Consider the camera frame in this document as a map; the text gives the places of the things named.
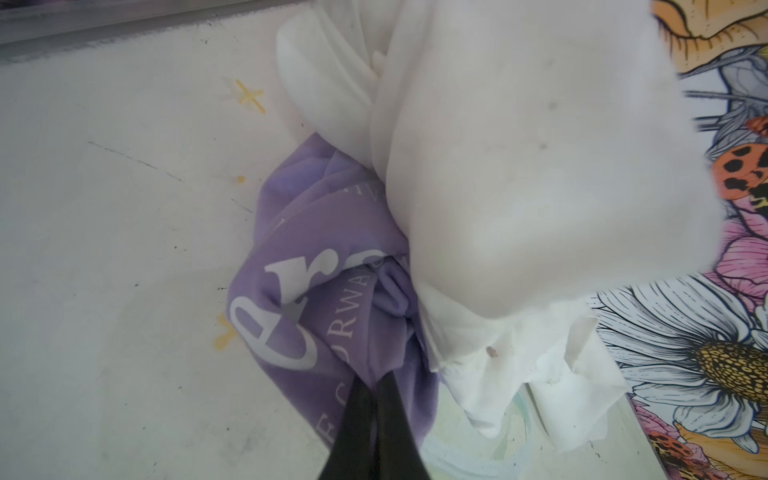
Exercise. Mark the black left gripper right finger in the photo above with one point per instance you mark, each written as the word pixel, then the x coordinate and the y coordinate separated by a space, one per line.
pixel 397 455

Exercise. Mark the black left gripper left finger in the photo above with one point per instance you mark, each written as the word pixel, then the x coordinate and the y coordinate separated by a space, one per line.
pixel 352 454

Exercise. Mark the purple printed cloth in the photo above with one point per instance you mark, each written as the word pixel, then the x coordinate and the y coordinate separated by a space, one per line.
pixel 325 298

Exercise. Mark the white cloth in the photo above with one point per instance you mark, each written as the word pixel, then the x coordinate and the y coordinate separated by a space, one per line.
pixel 533 153

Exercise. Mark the aluminium table edge rail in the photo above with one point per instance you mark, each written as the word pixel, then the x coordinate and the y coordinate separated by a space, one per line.
pixel 35 29

